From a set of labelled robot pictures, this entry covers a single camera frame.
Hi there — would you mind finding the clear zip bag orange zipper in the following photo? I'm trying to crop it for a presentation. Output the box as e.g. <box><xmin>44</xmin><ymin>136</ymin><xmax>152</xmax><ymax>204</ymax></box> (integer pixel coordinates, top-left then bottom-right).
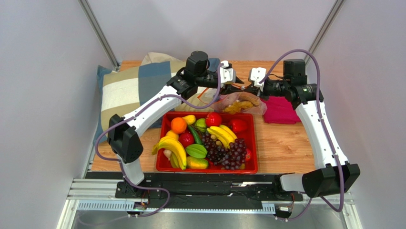
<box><xmin>210</xmin><ymin>84</ymin><xmax>267</xmax><ymax>115</ymax></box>

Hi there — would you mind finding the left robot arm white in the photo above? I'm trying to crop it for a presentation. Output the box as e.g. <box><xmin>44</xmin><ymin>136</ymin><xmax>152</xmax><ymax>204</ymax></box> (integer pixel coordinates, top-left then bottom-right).
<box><xmin>105</xmin><ymin>51</ymin><xmax>243</xmax><ymax>188</ymax></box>

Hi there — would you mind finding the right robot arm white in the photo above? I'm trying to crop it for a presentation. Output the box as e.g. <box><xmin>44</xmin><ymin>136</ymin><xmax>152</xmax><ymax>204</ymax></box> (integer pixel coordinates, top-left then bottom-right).
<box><xmin>245</xmin><ymin>59</ymin><xmax>360</xmax><ymax>198</ymax></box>

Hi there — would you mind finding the magenta folded cloth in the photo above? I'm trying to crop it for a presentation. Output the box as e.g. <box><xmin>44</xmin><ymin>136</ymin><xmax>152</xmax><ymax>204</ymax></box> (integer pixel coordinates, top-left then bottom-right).
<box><xmin>262</xmin><ymin>97</ymin><xmax>301</xmax><ymax>125</ymax></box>

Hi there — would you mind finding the red bell pepper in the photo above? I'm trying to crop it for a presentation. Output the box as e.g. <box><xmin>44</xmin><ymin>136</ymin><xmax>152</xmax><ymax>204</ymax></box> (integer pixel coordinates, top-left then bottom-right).
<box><xmin>227</xmin><ymin>119</ymin><xmax>248</xmax><ymax>134</ymax></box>

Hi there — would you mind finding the yellow banana pair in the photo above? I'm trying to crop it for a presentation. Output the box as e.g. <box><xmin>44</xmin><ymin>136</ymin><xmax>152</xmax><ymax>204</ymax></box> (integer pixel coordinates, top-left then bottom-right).
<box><xmin>206</xmin><ymin>126</ymin><xmax>237</xmax><ymax>149</ymax></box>

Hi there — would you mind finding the green pear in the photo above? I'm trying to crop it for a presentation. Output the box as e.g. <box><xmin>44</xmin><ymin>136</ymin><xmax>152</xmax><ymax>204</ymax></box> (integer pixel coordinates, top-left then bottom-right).
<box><xmin>194</xmin><ymin>118</ymin><xmax>207</xmax><ymax>133</ymax></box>

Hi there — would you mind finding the yellow lemon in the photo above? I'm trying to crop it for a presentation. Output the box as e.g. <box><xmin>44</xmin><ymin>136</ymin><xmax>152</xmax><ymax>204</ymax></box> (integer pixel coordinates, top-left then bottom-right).
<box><xmin>183</xmin><ymin>114</ymin><xmax>196</xmax><ymax>125</ymax></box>

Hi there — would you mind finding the orange fruit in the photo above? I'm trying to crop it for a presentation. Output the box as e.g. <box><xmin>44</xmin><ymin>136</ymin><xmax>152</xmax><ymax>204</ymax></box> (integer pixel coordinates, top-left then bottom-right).
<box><xmin>171</xmin><ymin>117</ymin><xmax>188</xmax><ymax>134</ymax></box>

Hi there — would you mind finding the green cucumber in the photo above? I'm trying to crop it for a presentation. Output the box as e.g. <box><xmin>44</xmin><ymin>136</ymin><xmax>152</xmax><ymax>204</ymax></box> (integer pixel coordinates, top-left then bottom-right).
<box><xmin>187</xmin><ymin>125</ymin><xmax>203</xmax><ymax>145</ymax></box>

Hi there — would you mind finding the dark purple grape bunch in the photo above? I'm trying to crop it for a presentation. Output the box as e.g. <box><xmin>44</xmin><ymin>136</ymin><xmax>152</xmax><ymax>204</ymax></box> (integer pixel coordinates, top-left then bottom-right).
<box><xmin>202</xmin><ymin>132</ymin><xmax>248</xmax><ymax>170</ymax></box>

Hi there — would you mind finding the red apple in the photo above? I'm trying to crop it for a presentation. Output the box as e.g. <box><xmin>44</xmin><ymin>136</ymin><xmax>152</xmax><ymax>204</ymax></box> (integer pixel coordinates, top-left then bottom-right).
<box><xmin>178</xmin><ymin>132</ymin><xmax>195</xmax><ymax>148</ymax></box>

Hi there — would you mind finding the green starfruit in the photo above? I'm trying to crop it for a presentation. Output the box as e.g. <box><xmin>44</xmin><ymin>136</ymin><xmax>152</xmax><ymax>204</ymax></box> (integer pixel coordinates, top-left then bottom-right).
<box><xmin>185</xmin><ymin>144</ymin><xmax>207</xmax><ymax>159</ymax></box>

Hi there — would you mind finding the yellow green mango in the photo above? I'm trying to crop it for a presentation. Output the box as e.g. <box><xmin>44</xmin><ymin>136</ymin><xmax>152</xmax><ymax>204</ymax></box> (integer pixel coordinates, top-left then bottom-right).
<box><xmin>186</xmin><ymin>156</ymin><xmax>209</xmax><ymax>169</ymax></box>

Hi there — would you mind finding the yellow banana bunch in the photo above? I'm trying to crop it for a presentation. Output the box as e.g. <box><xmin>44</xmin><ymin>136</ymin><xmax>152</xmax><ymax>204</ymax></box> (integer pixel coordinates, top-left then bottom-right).
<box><xmin>151</xmin><ymin>133</ymin><xmax>187</xmax><ymax>170</ymax></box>

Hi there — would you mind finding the garlic bulb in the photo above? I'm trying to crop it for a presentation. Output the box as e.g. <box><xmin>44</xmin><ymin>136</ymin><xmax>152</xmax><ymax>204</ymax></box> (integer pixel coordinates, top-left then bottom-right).
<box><xmin>163</xmin><ymin>149</ymin><xmax>173</xmax><ymax>161</ymax></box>

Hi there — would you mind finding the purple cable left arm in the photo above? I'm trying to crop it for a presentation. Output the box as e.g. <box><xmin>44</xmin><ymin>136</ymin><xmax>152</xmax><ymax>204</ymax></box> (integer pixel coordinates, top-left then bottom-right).
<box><xmin>94</xmin><ymin>62</ymin><xmax>223</xmax><ymax>218</ymax></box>

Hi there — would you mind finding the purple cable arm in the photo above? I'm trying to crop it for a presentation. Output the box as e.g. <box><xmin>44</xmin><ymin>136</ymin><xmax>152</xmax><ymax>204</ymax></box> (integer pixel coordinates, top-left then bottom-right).
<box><xmin>94</xmin><ymin>62</ymin><xmax>223</xmax><ymax>218</ymax></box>
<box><xmin>258</xmin><ymin>48</ymin><xmax>345</xmax><ymax>222</ymax></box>

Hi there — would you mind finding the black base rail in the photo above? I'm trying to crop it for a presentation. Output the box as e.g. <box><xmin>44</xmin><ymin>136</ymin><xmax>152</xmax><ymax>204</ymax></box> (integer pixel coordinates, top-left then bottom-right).
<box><xmin>85</xmin><ymin>172</ymin><xmax>304</xmax><ymax>210</ymax></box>

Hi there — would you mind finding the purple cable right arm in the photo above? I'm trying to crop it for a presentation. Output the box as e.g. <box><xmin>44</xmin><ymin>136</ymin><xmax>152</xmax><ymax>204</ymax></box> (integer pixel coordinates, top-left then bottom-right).
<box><xmin>258</xmin><ymin>48</ymin><xmax>345</xmax><ymax>222</ymax></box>

